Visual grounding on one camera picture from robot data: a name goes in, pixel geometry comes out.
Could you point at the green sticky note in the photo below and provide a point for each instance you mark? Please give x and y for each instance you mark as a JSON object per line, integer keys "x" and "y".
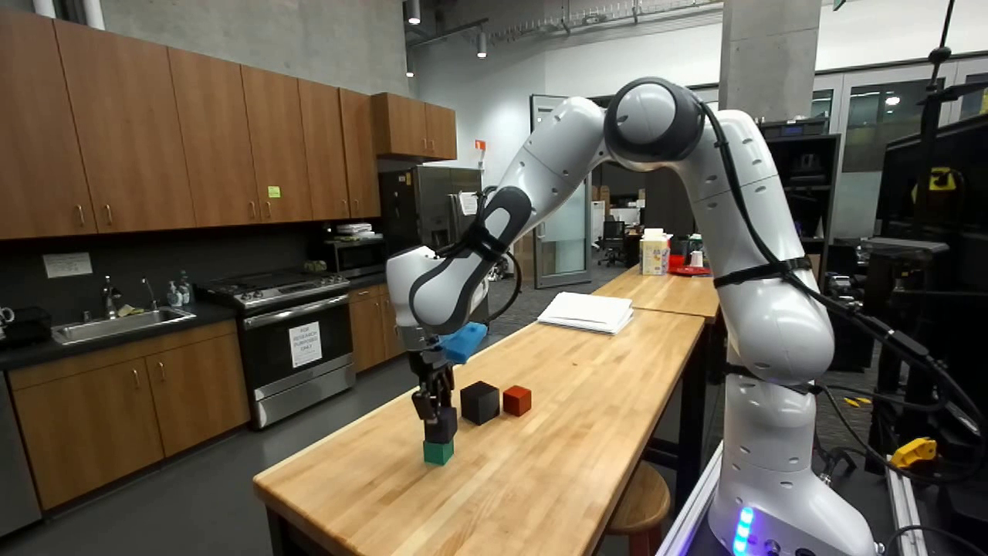
{"x": 272, "y": 193}

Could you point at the small wooden cabinet above refrigerator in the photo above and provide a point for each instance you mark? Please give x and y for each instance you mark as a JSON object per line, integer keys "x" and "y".
{"x": 411, "y": 126}

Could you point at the grey dishwasher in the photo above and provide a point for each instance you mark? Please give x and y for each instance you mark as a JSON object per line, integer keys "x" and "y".
{"x": 16, "y": 464}

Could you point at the dark navy cube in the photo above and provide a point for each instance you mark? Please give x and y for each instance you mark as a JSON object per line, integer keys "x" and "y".
{"x": 480, "y": 402}

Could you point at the long wooden upper cabinet row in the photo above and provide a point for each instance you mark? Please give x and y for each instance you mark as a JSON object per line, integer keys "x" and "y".
{"x": 155, "y": 133}

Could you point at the black storage shelf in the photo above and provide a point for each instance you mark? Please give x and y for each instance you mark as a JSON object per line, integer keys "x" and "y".
{"x": 814, "y": 197}

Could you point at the wide wooden sink base cabinet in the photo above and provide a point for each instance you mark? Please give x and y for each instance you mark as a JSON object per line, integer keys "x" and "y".
{"x": 125, "y": 412}

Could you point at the round wooden stool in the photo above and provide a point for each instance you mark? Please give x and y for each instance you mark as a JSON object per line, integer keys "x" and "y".
{"x": 638, "y": 505}

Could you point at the steel kitchen sink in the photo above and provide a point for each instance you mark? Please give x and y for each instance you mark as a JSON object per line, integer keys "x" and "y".
{"x": 120, "y": 325}

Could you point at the white paper notice on oven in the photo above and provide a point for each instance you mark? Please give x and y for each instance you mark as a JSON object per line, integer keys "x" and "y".
{"x": 304, "y": 343}

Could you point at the orange block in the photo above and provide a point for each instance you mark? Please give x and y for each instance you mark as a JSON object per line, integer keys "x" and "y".
{"x": 518, "y": 401}

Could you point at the concrete column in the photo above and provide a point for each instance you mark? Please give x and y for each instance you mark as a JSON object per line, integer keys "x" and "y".
{"x": 771, "y": 57}

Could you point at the white paper stack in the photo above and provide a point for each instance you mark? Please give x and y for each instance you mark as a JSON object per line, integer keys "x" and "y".
{"x": 587, "y": 314}

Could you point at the stainless steel oven range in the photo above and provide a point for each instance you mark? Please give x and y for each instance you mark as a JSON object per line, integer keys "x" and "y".
{"x": 296, "y": 350}

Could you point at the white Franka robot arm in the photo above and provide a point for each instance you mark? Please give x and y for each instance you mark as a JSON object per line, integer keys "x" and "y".
{"x": 772, "y": 319}

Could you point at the narrow wooden base cabinet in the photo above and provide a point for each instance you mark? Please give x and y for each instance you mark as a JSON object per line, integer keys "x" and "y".
{"x": 372, "y": 327}

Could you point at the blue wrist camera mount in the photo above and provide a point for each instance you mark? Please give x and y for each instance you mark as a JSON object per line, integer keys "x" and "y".
{"x": 464, "y": 340}

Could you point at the stainless steel refrigerator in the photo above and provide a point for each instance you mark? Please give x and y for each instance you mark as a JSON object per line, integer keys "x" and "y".
{"x": 432, "y": 204}

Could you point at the sink faucet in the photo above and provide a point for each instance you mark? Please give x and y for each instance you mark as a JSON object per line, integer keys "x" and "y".
{"x": 110, "y": 299}

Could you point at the green block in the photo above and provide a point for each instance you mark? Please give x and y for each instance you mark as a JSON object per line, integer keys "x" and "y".
{"x": 439, "y": 453}

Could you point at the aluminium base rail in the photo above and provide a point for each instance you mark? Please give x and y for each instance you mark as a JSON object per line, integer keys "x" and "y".
{"x": 685, "y": 514}

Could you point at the yellow clamp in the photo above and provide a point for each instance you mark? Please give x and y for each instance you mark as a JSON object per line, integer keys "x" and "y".
{"x": 913, "y": 453}

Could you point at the red container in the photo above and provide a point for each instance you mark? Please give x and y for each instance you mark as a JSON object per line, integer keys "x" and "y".
{"x": 687, "y": 266}

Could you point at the white carton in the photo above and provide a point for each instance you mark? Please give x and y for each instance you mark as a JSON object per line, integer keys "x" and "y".
{"x": 655, "y": 254}

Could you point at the white wall outlet plate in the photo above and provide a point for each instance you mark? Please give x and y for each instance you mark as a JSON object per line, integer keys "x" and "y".
{"x": 65, "y": 263}

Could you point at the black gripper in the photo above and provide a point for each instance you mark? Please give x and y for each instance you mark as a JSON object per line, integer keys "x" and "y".
{"x": 431, "y": 372}

